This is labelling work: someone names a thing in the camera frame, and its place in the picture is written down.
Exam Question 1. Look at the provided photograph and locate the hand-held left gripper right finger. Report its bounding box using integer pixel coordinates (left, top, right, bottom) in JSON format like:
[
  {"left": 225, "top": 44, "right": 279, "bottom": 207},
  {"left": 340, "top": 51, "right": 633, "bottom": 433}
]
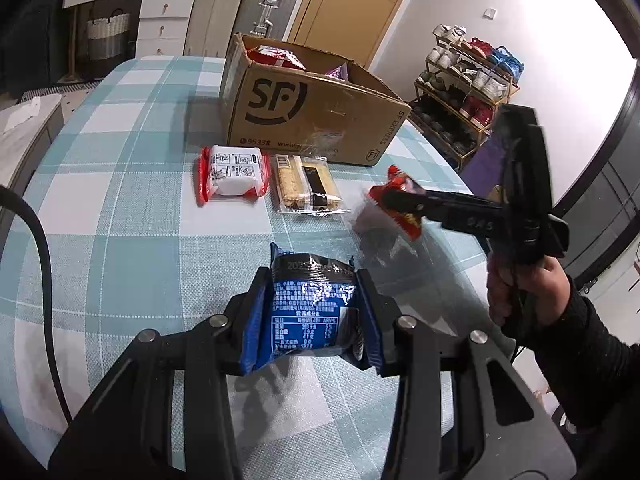
[{"left": 354, "top": 269, "right": 578, "bottom": 480}]

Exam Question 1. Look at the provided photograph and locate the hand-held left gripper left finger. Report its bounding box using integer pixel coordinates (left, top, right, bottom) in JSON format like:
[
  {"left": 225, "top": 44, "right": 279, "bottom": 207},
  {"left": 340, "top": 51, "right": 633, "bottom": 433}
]
[{"left": 47, "top": 266, "right": 275, "bottom": 480}]

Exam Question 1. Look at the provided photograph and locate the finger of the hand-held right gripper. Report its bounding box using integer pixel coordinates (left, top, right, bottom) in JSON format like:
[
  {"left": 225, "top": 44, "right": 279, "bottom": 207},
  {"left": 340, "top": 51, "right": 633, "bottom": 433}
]
[
  {"left": 382, "top": 192, "right": 502, "bottom": 239},
  {"left": 415, "top": 188, "right": 506, "bottom": 214}
]

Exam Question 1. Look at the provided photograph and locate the blue and black snack packet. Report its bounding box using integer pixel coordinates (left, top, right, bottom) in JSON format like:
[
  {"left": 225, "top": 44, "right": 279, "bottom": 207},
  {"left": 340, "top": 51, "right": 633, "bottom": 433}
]
[{"left": 240, "top": 242, "right": 368, "bottom": 373}]

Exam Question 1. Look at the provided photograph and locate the brown cardboard box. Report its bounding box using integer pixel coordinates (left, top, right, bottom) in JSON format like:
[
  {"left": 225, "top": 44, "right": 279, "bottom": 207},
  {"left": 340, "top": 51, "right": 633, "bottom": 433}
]
[{"left": 219, "top": 32, "right": 412, "bottom": 167}]

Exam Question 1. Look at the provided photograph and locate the person's right forearm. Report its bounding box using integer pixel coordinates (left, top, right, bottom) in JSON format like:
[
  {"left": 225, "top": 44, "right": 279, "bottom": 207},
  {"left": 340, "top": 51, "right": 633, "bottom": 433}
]
[{"left": 500, "top": 280, "right": 640, "bottom": 433}]

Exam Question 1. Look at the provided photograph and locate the person's right hand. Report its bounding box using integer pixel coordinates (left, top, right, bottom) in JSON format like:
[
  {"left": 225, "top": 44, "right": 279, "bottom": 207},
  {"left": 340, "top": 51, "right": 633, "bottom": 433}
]
[{"left": 486, "top": 255, "right": 573, "bottom": 336}]

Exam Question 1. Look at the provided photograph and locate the purple mat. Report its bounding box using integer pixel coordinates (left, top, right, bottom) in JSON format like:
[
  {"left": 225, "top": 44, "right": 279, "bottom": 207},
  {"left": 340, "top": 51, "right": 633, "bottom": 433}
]
[{"left": 457, "top": 135, "right": 507, "bottom": 196}]

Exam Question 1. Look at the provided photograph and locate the metal shoe rack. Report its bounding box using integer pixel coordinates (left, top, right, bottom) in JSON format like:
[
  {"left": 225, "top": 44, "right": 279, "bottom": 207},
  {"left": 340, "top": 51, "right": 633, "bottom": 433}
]
[{"left": 412, "top": 24, "right": 525, "bottom": 171}]

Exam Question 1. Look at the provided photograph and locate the row of shoes on rack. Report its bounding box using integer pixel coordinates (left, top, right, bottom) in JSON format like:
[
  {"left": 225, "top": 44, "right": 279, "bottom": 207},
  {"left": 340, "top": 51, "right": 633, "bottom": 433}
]
[{"left": 425, "top": 24, "right": 525, "bottom": 126}]

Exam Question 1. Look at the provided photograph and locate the biscuit packet with black label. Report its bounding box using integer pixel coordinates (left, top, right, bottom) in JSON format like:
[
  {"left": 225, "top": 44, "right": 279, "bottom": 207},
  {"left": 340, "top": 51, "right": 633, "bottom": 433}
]
[{"left": 300, "top": 156, "right": 351, "bottom": 215}]

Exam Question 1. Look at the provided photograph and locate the beige biscuit packet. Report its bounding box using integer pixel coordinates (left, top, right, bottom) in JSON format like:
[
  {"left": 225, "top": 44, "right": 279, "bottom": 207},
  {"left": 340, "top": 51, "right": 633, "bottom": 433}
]
[{"left": 271, "top": 154, "right": 307, "bottom": 213}]

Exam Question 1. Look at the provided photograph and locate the white packet with red ends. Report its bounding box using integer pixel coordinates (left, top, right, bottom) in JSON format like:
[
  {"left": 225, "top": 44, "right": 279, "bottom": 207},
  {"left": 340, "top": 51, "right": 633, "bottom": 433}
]
[{"left": 194, "top": 144, "right": 272, "bottom": 207}]

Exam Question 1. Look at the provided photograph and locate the blue and white checked tablecloth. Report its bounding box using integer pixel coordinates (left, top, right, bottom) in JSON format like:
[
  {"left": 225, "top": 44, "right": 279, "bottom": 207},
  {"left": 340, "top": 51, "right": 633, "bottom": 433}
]
[{"left": 0, "top": 55, "right": 566, "bottom": 480}]

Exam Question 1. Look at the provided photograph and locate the wooden door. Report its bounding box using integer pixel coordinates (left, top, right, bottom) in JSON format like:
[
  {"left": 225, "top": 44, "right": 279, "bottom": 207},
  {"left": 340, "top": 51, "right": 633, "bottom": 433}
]
[{"left": 289, "top": 0, "right": 426, "bottom": 68}]

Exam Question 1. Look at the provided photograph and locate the silver suitcase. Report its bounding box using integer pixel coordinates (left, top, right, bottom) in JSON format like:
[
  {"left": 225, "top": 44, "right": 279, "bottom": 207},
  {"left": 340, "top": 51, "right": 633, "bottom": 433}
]
[{"left": 234, "top": 0, "right": 299, "bottom": 41}]

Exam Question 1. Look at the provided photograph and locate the white side table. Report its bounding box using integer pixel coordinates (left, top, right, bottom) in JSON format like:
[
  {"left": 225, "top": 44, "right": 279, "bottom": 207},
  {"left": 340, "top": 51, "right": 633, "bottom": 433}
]
[{"left": 0, "top": 92, "right": 65, "bottom": 188}]

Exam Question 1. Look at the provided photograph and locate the beige suitcase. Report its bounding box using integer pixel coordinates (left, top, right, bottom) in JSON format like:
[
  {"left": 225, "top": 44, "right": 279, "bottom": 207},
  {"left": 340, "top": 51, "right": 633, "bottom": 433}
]
[{"left": 184, "top": 0, "right": 249, "bottom": 57}]

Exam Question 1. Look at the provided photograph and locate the patterned floor mat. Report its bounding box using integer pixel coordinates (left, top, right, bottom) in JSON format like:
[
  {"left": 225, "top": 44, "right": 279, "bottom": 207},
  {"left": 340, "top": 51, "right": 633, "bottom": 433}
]
[{"left": 20, "top": 80, "right": 101, "bottom": 111}]

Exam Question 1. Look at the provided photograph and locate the woven laundry basket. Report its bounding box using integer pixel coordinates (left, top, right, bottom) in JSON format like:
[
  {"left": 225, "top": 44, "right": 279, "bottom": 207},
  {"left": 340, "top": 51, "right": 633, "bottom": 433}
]
[{"left": 85, "top": 9, "right": 132, "bottom": 61}]

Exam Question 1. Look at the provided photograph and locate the white desk with drawers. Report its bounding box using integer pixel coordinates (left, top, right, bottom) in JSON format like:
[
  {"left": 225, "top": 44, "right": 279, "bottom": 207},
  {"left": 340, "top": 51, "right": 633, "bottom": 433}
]
[{"left": 62, "top": 0, "right": 198, "bottom": 58}]

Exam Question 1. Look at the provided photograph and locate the black cable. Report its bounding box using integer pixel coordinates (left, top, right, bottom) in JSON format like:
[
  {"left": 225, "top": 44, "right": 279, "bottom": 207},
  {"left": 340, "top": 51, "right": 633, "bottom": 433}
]
[{"left": 0, "top": 185, "right": 73, "bottom": 423}]

